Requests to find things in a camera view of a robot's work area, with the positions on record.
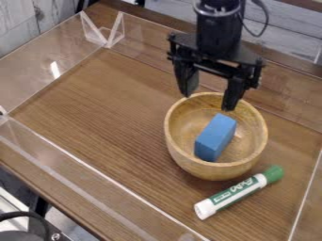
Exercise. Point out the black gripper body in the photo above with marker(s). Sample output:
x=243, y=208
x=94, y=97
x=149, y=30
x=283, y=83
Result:
x=226, y=63

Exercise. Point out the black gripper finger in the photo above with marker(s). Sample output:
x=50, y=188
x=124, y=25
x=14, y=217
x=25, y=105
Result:
x=235, y=93
x=188, y=77

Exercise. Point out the blue rectangular block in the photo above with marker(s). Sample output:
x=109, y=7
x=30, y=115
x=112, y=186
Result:
x=214, y=138

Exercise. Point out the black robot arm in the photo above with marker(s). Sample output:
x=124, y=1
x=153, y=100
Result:
x=213, y=50

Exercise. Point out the brown wooden bowl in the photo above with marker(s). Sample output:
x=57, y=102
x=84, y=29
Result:
x=186, y=119

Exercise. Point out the green and white marker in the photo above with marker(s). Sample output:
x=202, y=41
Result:
x=210, y=206

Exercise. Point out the clear acrylic corner bracket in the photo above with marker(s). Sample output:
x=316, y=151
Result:
x=104, y=36

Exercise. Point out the black metal table frame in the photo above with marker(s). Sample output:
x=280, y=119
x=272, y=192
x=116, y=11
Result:
x=39, y=224

